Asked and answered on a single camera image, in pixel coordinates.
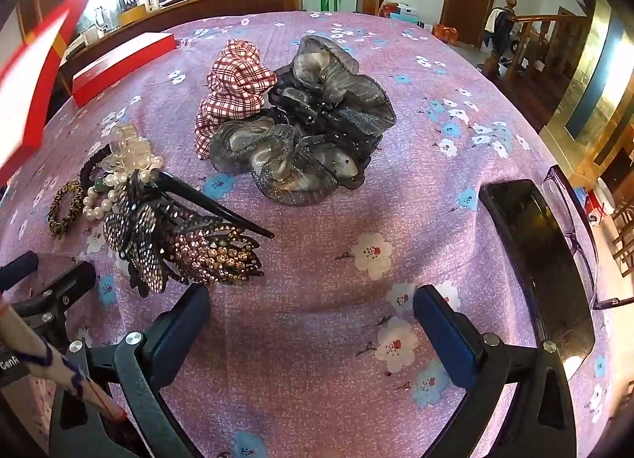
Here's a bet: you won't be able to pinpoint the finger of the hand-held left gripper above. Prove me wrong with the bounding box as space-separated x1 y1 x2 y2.
0 251 40 291
7 260 98 341

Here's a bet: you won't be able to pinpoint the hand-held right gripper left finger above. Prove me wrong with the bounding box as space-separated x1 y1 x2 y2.
50 284 211 458

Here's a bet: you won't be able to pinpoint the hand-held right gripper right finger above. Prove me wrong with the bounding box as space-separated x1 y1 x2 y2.
412 284 579 458

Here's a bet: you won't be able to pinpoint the gold beaded hair tie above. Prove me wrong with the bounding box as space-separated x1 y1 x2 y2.
48 180 86 237

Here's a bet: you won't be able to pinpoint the dark sequin hair clip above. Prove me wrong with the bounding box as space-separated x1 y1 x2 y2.
103 184 172 299

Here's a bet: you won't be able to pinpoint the black claw hair clip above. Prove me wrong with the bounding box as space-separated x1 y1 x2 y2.
149 171 276 286

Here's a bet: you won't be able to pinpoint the red tray box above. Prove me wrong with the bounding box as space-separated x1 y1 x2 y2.
0 0 90 184

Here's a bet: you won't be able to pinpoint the grey organza scrunchie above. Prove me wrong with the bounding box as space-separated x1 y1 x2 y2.
270 35 398 151
208 116 383 207

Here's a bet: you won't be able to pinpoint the red plaid scrunchie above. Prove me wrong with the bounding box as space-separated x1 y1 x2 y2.
194 40 279 160

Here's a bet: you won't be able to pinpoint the black smartphone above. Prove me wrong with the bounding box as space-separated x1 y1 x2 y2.
478 179 596 370

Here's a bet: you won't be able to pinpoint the purple floral tablecloth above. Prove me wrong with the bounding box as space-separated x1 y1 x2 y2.
0 10 621 458

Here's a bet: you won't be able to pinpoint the purple framed glasses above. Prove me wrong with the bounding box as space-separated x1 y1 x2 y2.
541 165 634 311

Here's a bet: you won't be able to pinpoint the red box lid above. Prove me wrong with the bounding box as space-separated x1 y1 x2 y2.
71 32 178 108

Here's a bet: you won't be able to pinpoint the golden framed panel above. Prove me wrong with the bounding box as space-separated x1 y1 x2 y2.
544 0 634 178

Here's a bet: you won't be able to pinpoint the orange bag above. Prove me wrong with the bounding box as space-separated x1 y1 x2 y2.
432 23 459 46

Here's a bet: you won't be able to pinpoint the wooden stair railing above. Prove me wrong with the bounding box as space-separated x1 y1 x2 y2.
483 0 591 109

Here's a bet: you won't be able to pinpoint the wooden counter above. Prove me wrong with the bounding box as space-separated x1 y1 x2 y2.
62 0 284 73

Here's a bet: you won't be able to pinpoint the pearl bracelet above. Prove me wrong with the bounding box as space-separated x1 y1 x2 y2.
82 161 164 227

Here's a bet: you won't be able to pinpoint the black hair tie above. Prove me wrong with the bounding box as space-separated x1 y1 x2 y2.
78 145 114 191

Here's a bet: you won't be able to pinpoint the jacket on stair post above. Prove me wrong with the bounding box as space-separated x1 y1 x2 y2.
485 7 522 51

